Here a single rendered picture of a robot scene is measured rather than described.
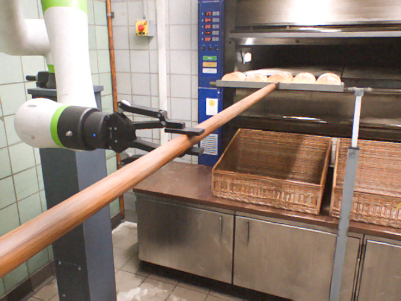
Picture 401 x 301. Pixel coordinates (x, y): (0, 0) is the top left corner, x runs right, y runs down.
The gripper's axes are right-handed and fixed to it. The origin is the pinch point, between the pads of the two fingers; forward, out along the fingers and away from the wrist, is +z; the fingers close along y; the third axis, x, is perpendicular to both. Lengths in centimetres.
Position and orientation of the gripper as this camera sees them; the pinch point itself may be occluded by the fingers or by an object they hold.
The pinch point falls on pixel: (185, 140)
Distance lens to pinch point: 65.9
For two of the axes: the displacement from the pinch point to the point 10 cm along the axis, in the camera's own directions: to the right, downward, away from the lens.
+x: -3.7, 2.7, -8.9
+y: -0.1, 9.6, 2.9
